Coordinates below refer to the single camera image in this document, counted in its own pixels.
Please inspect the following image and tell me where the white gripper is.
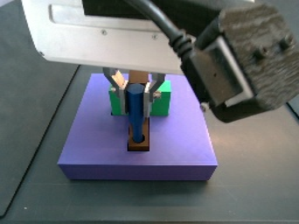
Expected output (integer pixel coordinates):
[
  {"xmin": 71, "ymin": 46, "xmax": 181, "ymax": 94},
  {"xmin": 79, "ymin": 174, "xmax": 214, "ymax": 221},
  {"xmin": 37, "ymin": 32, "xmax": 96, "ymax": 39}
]
[{"xmin": 21, "ymin": 0, "xmax": 183, "ymax": 117}]

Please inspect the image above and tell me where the blue peg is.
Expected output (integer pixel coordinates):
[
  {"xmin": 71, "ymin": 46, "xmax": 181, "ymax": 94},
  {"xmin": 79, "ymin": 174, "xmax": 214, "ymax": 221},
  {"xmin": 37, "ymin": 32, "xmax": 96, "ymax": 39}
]
[{"xmin": 127, "ymin": 83, "xmax": 144, "ymax": 143}]

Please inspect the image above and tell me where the purple base board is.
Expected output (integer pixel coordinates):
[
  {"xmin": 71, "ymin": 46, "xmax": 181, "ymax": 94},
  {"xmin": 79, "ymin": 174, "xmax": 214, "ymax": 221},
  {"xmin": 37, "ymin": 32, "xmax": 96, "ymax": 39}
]
[{"xmin": 57, "ymin": 73, "xmax": 218, "ymax": 180}]

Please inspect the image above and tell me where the green block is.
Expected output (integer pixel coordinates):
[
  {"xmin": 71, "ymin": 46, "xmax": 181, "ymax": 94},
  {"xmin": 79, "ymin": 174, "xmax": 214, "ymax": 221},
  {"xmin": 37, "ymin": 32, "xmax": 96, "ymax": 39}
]
[{"xmin": 108, "ymin": 80, "xmax": 172, "ymax": 116}]

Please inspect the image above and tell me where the brown L-shaped bracket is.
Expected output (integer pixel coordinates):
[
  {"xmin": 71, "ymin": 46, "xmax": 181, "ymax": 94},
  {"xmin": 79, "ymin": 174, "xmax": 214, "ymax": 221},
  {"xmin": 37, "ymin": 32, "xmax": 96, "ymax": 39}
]
[{"xmin": 125, "ymin": 70, "xmax": 149, "ymax": 151}]

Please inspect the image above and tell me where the black camera cable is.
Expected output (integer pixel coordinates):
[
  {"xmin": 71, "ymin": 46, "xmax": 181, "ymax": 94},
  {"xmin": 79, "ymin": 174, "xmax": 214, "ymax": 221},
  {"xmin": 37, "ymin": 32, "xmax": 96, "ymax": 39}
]
[{"xmin": 123, "ymin": 0, "xmax": 196, "ymax": 59}]

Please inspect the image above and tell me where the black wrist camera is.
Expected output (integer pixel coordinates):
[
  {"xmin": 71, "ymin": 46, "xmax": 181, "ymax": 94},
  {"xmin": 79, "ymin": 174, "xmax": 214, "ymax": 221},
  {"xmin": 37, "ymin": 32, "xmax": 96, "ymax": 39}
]
[{"xmin": 181, "ymin": 3, "xmax": 299, "ymax": 123}]

